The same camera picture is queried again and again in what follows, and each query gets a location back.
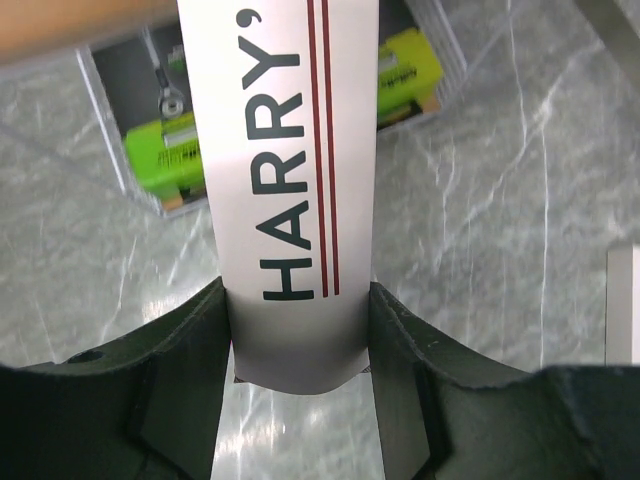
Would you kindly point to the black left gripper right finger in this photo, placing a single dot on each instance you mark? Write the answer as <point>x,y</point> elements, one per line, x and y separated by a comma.
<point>445,411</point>

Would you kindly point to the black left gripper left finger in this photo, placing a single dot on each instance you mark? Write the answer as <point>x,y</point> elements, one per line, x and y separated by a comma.
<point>146,405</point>

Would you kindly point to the white Harry's box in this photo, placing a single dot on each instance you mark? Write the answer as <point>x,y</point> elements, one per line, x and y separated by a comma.
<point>622,306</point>
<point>284,96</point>

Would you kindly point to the white wire wooden shelf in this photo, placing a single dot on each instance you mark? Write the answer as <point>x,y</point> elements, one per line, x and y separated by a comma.
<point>54,114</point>

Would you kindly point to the Gillette Labs razor box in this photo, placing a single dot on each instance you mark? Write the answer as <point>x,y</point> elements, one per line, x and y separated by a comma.
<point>142,86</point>
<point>409,74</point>

